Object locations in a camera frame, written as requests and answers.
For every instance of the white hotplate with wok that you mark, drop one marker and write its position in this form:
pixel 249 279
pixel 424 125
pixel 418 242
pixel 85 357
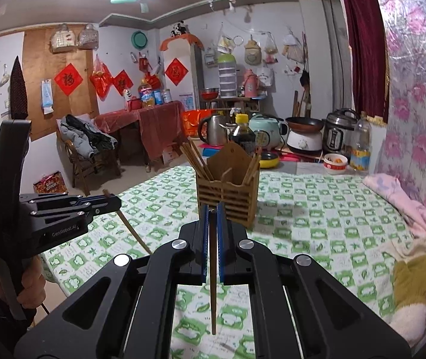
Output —
pixel 305 135

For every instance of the mint green rice cooker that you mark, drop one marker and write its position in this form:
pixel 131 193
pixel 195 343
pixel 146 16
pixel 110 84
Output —
pixel 270 131

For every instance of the pink folded blanket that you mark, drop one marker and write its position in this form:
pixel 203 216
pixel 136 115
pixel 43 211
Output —
pixel 412 211

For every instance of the wooden slatted chopstick holder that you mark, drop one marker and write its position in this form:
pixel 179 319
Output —
pixel 231 177

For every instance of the yellow pan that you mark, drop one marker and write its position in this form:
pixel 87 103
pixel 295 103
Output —
pixel 269 160

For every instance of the silver pressure cooker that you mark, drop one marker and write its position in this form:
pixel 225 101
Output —
pixel 338 131

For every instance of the white refrigerator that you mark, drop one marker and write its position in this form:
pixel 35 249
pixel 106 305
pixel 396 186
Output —
pixel 189 50

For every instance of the red snack box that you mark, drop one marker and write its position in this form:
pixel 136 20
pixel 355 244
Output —
pixel 52 183

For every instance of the stacked grey steamer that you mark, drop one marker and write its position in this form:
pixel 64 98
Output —
pixel 227 70

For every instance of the person's left hand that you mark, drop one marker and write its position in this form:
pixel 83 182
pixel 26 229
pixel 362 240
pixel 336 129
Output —
pixel 33 281

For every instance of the yellow green plush toy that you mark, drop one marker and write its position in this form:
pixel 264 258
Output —
pixel 409 294

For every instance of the red diamond paper on door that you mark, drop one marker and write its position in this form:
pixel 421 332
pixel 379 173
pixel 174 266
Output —
pixel 68 79

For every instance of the wooden chopstick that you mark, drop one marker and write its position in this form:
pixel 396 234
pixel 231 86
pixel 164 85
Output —
pixel 133 232
pixel 213 266

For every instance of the clear plastic oil bottle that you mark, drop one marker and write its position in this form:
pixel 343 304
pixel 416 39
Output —
pixel 361 145

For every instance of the red white bowl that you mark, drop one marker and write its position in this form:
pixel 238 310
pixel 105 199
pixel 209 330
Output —
pixel 335 164

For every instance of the dark soy sauce bottle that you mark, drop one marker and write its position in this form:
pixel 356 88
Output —
pixel 243 135

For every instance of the pink thermos jug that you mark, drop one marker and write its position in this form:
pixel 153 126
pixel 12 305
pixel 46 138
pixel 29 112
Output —
pixel 250 83

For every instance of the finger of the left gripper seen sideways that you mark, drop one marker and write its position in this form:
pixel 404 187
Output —
pixel 97 202

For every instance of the dark red hanging curtain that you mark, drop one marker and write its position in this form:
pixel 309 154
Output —
pixel 370 58

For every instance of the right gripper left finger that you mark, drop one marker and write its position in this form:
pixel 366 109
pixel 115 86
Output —
pixel 126 309

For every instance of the green round plate on wall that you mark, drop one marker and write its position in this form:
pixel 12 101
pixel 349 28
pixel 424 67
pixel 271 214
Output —
pixel 139 40

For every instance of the red diamond paper on fridge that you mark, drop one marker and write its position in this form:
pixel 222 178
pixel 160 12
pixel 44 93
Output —
pixel 176 71

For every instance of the steel electric kettle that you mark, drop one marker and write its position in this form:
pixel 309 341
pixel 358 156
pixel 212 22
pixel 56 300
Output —
pixel 211 130

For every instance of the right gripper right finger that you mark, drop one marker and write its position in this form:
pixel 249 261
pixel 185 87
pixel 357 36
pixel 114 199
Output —
pixel 298 309

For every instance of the chair with clothes pile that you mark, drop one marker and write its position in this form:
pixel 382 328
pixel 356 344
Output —
pixel 89 150

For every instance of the red cloth covered table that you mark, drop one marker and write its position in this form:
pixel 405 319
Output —
pixel 160 126

